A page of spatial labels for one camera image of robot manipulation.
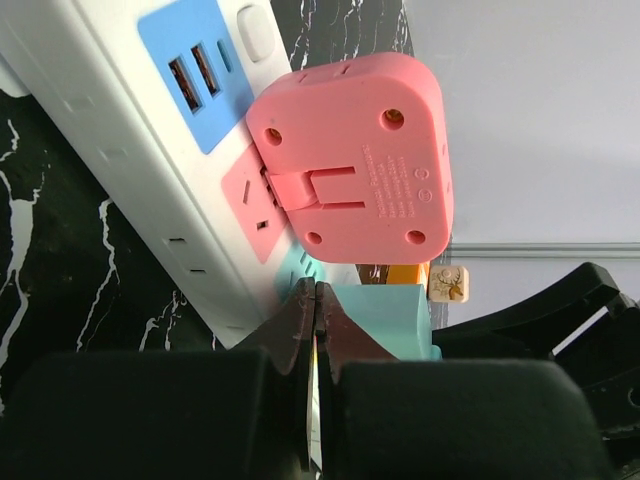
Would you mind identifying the teal usb charger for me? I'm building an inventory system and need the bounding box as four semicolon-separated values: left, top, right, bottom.
333;284;442;361

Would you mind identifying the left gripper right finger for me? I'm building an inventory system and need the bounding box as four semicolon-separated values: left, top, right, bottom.
315;282;613;479

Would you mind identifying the pink plug adapter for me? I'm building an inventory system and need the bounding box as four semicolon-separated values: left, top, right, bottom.
246;52;454;265

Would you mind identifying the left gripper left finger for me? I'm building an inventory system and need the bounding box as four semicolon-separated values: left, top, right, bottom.
1;278;316;479

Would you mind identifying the beige cube socket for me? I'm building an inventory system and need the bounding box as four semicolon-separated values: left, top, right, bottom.
428;265;470;303

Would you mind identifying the orange power strip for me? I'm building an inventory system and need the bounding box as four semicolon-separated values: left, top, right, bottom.
356;262;430;288

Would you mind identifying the white multicolour power strip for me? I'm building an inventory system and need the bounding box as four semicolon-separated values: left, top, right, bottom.
1;1;358;347

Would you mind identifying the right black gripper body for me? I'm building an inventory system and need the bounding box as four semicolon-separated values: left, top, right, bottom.
433;262;639;479

